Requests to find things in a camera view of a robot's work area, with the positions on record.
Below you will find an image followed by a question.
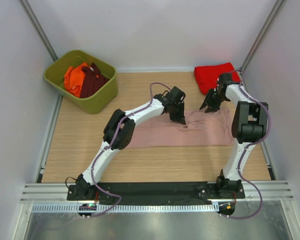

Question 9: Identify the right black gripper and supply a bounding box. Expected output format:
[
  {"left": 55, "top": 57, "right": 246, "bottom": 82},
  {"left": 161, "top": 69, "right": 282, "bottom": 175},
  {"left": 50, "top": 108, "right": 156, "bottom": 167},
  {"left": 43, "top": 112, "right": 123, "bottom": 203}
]
[{"left": 199, "top": 88, "right": 228, "bottom": 113}]

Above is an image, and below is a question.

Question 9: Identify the pink t shirt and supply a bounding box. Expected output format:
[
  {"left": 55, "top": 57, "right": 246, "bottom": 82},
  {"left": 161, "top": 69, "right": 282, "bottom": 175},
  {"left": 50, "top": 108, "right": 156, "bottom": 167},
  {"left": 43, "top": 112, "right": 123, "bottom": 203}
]
[{"left": 127, "top": 108, "right": 234, "bottom": 149}]

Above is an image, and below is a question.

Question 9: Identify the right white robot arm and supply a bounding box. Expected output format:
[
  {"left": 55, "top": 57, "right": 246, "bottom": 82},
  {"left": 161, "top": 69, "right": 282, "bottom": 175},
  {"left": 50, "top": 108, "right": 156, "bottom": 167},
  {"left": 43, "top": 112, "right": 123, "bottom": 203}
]
[{"left": 200, "top": 71, "right": 271, "bottom": 198}]

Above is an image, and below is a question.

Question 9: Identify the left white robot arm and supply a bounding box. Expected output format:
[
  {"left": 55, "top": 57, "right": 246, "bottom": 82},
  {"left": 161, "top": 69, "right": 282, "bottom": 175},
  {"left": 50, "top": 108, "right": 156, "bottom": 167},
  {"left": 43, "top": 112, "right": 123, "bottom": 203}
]
[{"left": 72, "top": 86, "right": 186, "bottom": 200}]

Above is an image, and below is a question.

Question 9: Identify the folded red t shirt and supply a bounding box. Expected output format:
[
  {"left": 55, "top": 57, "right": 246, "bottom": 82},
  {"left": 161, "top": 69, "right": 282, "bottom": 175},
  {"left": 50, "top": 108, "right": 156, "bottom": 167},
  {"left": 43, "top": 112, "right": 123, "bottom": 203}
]
[{"left": 193, "top": 62, "right": 241, "bottom": 95}]

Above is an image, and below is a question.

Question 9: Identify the maroon t shirt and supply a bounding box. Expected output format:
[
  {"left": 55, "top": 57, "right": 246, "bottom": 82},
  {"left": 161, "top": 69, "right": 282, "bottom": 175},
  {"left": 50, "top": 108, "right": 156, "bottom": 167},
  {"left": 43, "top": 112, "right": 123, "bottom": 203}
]
[{"left": 79, "top": 63, "right": 110, "bottom": 99}]

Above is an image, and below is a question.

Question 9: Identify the orange t shirt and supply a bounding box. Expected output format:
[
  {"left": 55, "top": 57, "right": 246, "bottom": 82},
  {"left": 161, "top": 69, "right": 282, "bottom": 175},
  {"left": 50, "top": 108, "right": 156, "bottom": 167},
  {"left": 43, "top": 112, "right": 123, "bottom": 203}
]
[{"left": 63, "top": 62, "right": 89, "bottom": 98}]

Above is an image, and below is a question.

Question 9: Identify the green plastic bin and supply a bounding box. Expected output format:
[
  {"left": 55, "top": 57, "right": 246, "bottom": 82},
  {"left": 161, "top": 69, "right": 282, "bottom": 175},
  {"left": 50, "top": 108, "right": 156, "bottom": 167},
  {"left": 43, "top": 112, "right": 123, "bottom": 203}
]
[{"left": 44, "top": 50, "right": 118, "bottom": 114}]

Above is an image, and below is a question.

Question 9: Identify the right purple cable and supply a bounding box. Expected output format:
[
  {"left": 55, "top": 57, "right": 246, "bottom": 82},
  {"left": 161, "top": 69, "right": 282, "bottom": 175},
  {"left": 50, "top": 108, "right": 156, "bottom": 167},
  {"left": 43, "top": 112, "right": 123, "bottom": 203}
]
[{"left": 224, "top": 69, "right": 274, "bottom": 221}]

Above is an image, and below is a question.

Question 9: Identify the purple cable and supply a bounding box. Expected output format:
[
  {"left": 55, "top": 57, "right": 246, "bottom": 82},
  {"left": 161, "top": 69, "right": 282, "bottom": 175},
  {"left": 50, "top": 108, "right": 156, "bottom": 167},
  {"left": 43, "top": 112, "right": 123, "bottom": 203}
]
[
  {"left": 224, "top": 69, "right": 274, "bottom": 221},
  {"left": 88, "top": 82, "right": 176, "bottom": 216}
]

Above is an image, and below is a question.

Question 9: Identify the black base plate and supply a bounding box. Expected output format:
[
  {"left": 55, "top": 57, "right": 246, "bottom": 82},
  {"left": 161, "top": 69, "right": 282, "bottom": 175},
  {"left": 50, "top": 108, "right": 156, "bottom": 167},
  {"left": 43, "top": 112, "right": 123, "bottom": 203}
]
[{"left": 66, "top": 181, "right": 246, "bottom": 206}]

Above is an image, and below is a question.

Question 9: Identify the slotted cable duct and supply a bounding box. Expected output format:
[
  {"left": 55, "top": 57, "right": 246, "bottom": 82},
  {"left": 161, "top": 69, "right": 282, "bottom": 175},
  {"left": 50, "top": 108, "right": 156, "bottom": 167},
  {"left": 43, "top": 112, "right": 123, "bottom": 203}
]
[{"left": 31, "top": 202, "right": 219, "bottom": 214}]

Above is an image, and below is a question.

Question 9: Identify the aluminium frame rail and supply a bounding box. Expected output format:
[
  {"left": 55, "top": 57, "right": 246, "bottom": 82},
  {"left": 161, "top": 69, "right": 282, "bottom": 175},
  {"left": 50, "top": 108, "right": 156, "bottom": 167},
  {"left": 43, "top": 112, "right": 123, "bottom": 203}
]
[{"left": 20, "top": 180, "right": 294, "bottom": 203}]

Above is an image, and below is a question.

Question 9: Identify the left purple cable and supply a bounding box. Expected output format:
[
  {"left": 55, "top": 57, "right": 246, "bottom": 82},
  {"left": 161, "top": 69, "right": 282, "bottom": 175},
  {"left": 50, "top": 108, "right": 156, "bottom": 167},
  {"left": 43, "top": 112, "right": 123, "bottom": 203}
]
[{"left": 88, "top": 82, "right": 176, "bottom": 216}]

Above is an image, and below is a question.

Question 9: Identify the right aluminium corner post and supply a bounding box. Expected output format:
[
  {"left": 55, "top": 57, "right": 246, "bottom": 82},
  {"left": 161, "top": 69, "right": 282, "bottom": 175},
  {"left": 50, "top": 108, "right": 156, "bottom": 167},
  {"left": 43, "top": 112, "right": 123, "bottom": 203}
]
[{"left": 240, "top": 0, "right": 287, "bottom": 71}]

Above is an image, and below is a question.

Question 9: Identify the aluminium corner post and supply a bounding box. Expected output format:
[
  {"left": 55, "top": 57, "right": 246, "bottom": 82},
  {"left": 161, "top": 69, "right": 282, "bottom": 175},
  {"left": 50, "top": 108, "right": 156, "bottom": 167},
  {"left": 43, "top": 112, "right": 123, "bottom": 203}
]
[
  {"left": 240, "top": 0, "right": 287, "bottom": 71},
  {"left": 18, "top": 0, "right": 59, "bottom": 62}
]

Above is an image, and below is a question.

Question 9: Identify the left aluminium corner post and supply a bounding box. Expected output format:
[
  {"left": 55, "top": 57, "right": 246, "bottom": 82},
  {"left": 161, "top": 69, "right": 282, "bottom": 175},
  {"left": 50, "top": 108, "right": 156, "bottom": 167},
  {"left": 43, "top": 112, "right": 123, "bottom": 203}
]
[{"left": 18, "top": 0, "right": 59, "bottom": 62}]

